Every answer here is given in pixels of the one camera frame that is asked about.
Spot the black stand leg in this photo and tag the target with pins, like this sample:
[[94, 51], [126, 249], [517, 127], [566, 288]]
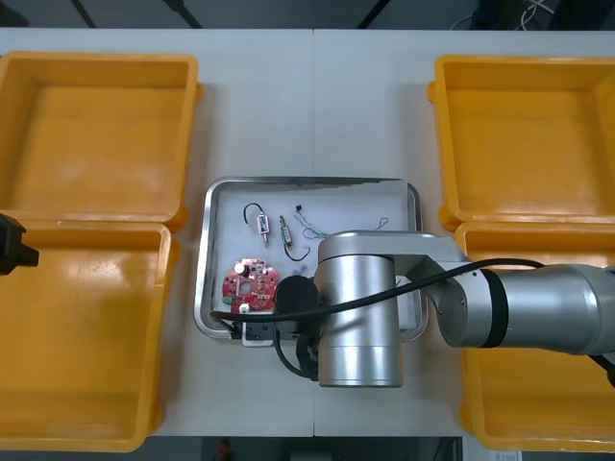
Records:
[[375, 13], [185, 13], [82, 13]]

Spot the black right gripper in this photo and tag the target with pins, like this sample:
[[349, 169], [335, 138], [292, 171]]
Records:
[[307, 338]]

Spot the metal solenoid white label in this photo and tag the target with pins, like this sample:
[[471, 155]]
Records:
[[262, 224]]

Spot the silver-grey right robot arm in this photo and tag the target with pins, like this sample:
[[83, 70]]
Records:
[[355, 298]]

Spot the steel tray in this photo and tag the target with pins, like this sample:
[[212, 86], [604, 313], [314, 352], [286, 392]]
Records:
[[204, 269]]

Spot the metal solenoid blue label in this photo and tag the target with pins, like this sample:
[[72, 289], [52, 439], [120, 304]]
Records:
[[287, 235]]

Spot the yellow-orange plastic bin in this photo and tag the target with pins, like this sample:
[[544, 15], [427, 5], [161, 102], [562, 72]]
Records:
[[96, 139], [81, 346], [528, 398], [519, 134]]

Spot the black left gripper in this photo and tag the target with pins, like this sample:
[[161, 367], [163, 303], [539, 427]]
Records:
[[9, 233]]

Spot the round red circuit board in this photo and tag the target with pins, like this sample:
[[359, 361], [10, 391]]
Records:
[[250, 288]]

